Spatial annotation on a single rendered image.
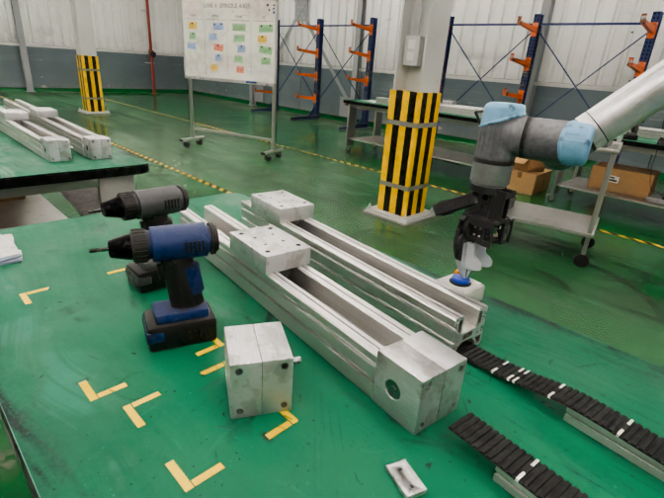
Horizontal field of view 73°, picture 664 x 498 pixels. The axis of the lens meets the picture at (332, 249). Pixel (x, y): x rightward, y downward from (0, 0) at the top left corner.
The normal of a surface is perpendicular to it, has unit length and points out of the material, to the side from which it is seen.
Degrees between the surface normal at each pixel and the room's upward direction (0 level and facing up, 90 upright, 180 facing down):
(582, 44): 90
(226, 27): 90
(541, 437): 0
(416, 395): 90
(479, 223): 90
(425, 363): 0
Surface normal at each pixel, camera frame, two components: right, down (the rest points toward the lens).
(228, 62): -0.43, 0.32
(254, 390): 0.29, 0.38
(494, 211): -0.79, 0.18
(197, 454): 0.07, -0.92
